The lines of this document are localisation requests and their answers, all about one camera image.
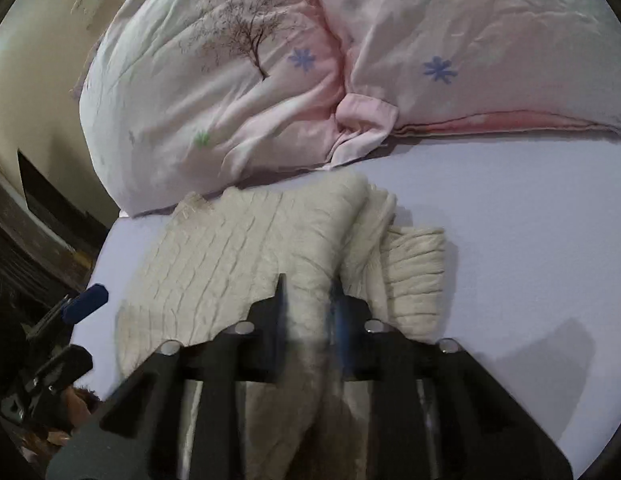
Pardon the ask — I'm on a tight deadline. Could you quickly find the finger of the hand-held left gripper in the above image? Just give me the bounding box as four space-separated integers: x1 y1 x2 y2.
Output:
40 284 109 335
24 344 94 397

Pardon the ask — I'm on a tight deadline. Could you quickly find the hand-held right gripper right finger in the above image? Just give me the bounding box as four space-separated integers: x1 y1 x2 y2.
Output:
329 280 574 480

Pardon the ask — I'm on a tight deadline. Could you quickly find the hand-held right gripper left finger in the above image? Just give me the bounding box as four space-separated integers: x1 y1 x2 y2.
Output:
45 274 290 480

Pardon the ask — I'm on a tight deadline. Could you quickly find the cream knit sweater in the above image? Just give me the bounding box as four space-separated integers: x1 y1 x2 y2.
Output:
114 172 447 480

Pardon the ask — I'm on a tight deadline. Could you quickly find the dark wooden furniture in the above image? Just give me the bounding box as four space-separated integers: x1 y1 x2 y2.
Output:
0 149 112 293

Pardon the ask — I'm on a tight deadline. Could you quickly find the pink floral quilt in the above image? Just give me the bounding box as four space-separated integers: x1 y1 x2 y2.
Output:
70 0 621 219

